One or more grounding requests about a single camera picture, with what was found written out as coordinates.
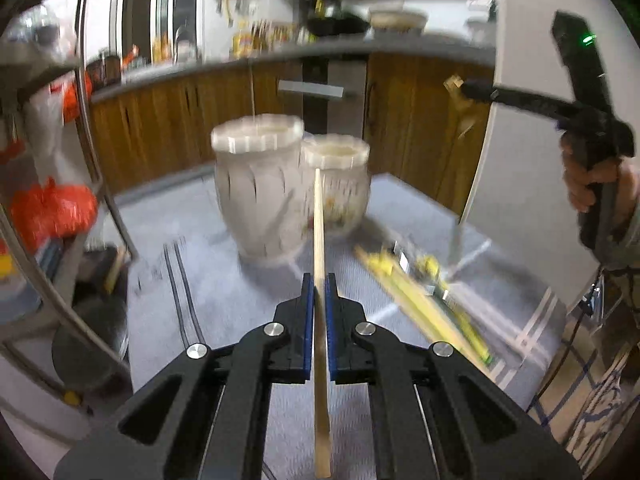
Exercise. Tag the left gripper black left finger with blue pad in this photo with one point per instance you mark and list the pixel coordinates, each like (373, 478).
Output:
(205, 414)

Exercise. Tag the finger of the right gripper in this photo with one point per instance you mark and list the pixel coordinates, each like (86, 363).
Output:
(526, 101)

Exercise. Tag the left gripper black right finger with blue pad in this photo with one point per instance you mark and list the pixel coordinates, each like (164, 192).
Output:
(434, 414)

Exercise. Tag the light wooden chopstick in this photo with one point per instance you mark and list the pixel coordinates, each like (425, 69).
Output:
(322, 431)

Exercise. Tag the wooden lower kitchen cabinets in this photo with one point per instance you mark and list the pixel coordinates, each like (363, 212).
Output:
(414, 129)

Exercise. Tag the person's right hand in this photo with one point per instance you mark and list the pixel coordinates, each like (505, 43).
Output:
(580, 181)

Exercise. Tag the white ceramic cooking pot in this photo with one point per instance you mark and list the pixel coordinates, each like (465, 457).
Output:
(393, 20)

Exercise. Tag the grey table mat white lines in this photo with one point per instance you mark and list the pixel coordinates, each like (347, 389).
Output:
(190, 283)

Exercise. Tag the stainless built-in oven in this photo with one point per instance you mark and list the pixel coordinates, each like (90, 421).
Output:
(327, 92)

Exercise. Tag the black wok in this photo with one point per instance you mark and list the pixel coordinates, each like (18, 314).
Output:
(341, 24)

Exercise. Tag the white ceramic double utensil holder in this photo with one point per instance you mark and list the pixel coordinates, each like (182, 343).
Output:
(264, 179)

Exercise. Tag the orange plastic bag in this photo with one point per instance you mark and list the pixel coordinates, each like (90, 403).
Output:
(52, 211)

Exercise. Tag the yellow green handled utensil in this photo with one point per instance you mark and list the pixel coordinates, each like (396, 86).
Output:
(426, 276)

